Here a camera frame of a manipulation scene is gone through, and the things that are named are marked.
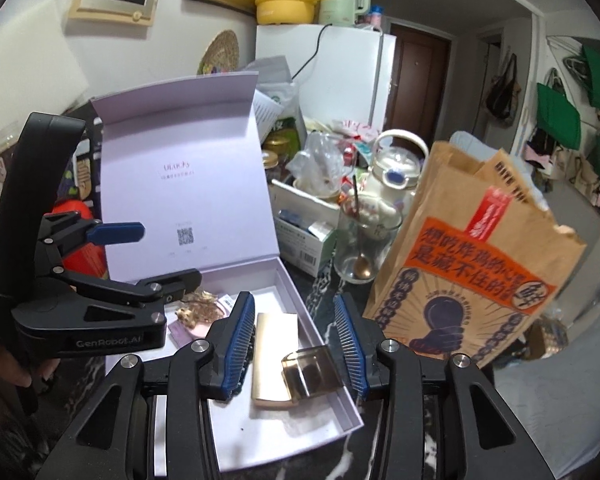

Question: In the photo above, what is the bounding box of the pink striped wrapper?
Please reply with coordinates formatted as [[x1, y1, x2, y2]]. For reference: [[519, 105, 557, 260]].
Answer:
[[330, 119, 381, 143]]

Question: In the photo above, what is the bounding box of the purple box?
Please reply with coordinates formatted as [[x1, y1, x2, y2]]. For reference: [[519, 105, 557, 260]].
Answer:
[[169, 321, 196, 347]]

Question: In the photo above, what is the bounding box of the glass jar with gold lid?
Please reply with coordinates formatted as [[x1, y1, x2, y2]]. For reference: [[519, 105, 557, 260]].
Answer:
[[261, 150, 281, 183]]

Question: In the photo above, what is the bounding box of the clear glass cup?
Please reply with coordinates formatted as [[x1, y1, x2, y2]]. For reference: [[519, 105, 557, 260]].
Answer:
[[334, 195, 406, 285]]

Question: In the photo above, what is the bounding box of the white cardboard box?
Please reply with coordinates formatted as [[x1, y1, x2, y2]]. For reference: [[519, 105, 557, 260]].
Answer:
[[270, 180, 343, 211]]

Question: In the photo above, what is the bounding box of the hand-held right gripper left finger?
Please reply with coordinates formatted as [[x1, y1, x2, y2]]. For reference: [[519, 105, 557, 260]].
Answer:
[[35, 290, 257, 480]]

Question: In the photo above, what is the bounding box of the black printed box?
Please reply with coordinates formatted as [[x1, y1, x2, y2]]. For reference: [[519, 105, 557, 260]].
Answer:
[[62, 105, 106, 223]]

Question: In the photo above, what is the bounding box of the green tote bag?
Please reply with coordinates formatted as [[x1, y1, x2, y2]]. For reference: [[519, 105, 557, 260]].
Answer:
[[536, 82, 582, 148], [580, 44, 600, 111]]

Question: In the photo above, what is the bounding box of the small white barcode carton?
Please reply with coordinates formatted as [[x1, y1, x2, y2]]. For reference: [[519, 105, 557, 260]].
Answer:
[[272, 212, 338, 277]]

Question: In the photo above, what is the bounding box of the person's left hand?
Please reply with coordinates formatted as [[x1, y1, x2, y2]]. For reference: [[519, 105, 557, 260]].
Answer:
[[0, 340, 56, 396]]

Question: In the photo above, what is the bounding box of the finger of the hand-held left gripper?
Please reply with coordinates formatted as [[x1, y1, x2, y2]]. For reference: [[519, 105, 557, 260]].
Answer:
[[54, 268, 204, 327], [37, 211, 146, 276]]

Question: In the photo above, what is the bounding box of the gold box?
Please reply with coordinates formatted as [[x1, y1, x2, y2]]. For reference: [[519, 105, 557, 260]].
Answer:
[[251, 312, 301, 407]]

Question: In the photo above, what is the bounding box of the clear plastic bag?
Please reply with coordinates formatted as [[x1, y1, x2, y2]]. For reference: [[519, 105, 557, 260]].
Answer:
[[286, 132, 348, 196]]

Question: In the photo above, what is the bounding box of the red canister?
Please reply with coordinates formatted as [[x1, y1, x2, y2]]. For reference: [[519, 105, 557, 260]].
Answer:
[[52, 200, 108, 278]]

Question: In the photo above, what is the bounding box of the white refrigerator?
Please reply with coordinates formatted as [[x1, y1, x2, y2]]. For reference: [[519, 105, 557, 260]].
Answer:
[[255, 24, 397, 133]]

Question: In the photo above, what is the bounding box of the white paper bag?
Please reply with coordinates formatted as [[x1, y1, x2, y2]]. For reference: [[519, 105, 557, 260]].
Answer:
[[252, 57, 301, 126]]

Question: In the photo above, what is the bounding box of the cream water bottle with handle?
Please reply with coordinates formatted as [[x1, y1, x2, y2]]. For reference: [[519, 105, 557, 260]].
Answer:
[[367, 129, 430, 211]]

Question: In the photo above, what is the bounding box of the woven round trivet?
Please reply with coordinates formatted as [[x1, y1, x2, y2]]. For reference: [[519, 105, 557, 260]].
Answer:
[[196, 30, 241, 77]]

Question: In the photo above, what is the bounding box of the pale green electric kettle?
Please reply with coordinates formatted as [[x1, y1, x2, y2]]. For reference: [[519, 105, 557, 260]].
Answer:
[[320, 0, 372, 27]]

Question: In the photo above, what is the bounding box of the black power cable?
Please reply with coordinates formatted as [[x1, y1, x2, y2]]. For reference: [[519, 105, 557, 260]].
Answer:
[[291, 22, 336, 83]]

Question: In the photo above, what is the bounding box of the brown printed paper bag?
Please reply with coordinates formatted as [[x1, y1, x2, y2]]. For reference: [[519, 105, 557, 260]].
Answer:
[[362, 140, 588, 371]]

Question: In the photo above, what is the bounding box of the white hinged gift box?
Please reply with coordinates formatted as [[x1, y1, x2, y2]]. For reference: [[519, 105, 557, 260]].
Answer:
[[89, 71, 365, 473]]

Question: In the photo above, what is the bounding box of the dark brown door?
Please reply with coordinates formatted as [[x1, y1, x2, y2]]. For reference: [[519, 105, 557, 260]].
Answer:
[[387, 22, 453, 136]]

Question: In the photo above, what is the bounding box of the smoky translucent plastic case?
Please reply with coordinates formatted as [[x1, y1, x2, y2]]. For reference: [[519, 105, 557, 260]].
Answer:
[[280, 345, 344, 403]]

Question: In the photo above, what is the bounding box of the gold chain jewelry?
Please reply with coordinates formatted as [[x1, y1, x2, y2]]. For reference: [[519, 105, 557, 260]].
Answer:
[[175, 290, 231, 328]]

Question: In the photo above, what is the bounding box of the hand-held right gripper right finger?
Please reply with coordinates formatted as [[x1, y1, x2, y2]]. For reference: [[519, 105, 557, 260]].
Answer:
[[332, 294, 553, 480]]

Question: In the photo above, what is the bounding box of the dark hanging tote bag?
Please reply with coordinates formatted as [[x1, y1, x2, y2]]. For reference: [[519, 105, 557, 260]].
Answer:
[[485, 52, 523, 128]]

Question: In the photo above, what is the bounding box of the yellow pot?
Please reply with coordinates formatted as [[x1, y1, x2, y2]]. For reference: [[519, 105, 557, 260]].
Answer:
[[255, 0, 348, 26]]

